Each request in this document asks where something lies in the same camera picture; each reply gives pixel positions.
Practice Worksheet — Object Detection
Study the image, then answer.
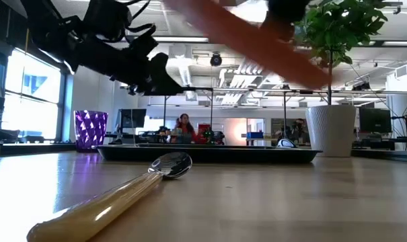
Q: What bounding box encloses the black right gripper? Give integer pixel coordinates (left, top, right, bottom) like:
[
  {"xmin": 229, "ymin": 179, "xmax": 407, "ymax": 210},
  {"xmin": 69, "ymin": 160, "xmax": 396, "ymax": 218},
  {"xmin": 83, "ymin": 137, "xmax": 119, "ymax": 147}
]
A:
[{"xmin": 262, "ymin": 0, "xmax": 312, "ymax": 43}]

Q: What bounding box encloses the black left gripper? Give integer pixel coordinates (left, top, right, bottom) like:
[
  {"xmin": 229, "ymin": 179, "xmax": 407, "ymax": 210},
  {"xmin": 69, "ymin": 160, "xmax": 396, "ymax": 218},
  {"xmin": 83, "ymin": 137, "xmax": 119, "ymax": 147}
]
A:
[{"xmin": 67, "ymin": 32, "xmax": 184, "ymax": 97}]

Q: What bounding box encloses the orange round plate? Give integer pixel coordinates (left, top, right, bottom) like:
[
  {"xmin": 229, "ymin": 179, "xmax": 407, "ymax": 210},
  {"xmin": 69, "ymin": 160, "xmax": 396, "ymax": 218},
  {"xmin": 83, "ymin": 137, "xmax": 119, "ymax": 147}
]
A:
[{"xmin": 162, "ymin": 0, "xmax": 332, "ymax": 90}]

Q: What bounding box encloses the purple faceted cup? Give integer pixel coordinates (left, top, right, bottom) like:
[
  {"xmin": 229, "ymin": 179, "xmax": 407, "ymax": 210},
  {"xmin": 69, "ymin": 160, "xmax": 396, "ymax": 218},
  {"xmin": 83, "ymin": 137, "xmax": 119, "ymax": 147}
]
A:
[{"xmin": 73, "ymin": 110, "xmax": 109, "ymax": 153}]

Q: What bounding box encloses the spoon with wooden handle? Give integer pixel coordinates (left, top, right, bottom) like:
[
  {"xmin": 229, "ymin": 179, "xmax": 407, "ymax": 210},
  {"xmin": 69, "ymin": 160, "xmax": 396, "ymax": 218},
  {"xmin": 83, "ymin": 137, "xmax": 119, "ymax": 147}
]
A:
[{"xmin": 26, "ymin": 151, "xmax": 193, "ymax": 242}]

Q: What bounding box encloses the black rectangular tray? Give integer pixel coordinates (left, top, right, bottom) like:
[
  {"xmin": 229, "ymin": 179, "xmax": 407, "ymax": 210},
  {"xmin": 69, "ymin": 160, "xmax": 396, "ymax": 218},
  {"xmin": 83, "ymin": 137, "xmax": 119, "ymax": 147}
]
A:
[{"xmin": 96, "ymin": 143, "xmax": 322, "ymax": 165}]

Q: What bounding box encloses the long ceiling light strip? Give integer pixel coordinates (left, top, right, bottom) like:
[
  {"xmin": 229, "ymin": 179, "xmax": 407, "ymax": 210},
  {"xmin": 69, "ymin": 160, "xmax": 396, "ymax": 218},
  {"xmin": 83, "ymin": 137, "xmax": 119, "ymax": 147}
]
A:
[
  {"xmin": 357, "ymin": 40, "xmax": 407, "ymax": 47},
  {"xmin": 152, "ymin": 36, "xmax": 210, "ymax": 44}
]

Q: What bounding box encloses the black computer monitor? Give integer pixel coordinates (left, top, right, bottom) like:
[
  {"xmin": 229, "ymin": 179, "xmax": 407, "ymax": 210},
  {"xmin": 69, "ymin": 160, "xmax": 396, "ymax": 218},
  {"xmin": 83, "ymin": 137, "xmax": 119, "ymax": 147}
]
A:
[
  {"xmin": 359, "ymin": 107, "xmax": 392, "ymax": 134},
  {"xmin": 118, "ymin": 108, "xmax": 147, "ymax": 129}
]

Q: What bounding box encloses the person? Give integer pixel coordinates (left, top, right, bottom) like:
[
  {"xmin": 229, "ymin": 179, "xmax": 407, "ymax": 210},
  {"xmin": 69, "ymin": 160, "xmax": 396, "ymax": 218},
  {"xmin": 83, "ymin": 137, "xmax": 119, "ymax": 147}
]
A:
[
  {"xmin": 290, "ymin": 118, "xmax": 310, "ymax": 144},
  {"xmin": 171, "ymin": 113, "xmax": 199, "ymax": 145}
]

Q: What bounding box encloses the green leafy plant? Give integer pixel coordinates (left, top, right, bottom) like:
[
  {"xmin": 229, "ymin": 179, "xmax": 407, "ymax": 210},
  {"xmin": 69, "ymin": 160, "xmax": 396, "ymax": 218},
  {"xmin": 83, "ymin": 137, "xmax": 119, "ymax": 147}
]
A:
[{"xmin": 293, "ymin": 0, "xmax": 389, "ymax": 107}]

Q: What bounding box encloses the red background box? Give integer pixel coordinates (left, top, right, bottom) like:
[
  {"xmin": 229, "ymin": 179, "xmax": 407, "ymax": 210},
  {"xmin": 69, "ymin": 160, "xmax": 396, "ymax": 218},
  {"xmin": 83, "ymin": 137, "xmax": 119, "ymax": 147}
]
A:
[{"xmin": 198, "ymin": 123, "xmax": 211, "ymax": 144}]

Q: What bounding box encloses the white textured plant pot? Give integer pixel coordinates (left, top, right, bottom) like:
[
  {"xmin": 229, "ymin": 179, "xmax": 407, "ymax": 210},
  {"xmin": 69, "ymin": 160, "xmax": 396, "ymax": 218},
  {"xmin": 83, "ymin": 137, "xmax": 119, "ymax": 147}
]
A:
[{"xmin": 305, "ymin": 104, "xmax": 357, "ymax": 158}]

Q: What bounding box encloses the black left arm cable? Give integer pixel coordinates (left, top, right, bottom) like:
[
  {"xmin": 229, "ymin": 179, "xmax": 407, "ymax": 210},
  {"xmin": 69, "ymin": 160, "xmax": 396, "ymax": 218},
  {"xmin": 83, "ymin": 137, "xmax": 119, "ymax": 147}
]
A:
[{"xmin": 124, "ymin": 0, "xmax": 157, "ymax": 35}]

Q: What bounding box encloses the black dome ceiling camera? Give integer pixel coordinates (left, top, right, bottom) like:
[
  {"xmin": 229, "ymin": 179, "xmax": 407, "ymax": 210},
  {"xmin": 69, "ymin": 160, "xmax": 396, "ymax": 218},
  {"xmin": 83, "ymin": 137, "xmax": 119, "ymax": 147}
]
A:
[{"xmin": 209, "ymin": 52, "xmax": 223, "ymax": 67}]

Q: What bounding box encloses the black workstation frame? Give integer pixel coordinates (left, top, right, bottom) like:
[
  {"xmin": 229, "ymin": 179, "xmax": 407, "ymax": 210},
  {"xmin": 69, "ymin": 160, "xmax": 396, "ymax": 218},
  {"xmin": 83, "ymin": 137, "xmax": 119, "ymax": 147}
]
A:
[{"xmin": 162, "ymin": 86, "xmax": 407, "ymax": 146}]

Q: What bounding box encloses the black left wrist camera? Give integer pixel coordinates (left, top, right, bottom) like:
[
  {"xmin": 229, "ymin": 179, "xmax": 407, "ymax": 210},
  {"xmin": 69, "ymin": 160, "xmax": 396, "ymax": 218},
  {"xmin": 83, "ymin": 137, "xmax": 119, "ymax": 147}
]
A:
[{"xmin": 83, "ymin": 0, "xmax": 133, "ymax": 41}]

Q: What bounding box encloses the large window with dark frame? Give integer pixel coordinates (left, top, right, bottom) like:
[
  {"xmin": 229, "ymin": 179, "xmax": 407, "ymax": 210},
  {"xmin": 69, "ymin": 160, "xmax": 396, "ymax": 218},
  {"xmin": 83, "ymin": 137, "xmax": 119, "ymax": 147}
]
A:
[{"xmin": 0, "ymin": 46, "xmax": 73, "ymax": 144}]

